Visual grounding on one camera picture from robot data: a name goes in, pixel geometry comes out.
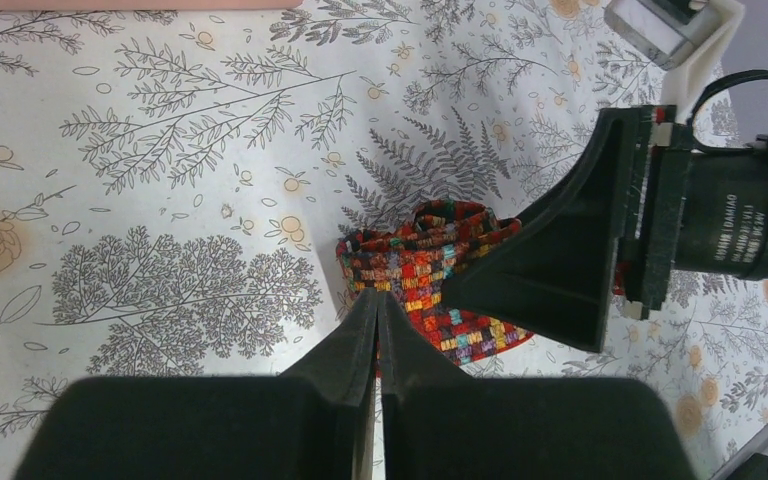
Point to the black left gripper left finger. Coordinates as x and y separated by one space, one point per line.
312 421

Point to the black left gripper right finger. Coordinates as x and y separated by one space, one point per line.
440 422

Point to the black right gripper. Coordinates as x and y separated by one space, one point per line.
690 208

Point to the red checkered patterned tie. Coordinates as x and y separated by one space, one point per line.
413 261

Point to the white floral table mat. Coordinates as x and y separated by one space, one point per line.
173 184

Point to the pink plastic basket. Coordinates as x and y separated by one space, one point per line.
188 5

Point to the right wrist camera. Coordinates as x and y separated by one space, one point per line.
686 39

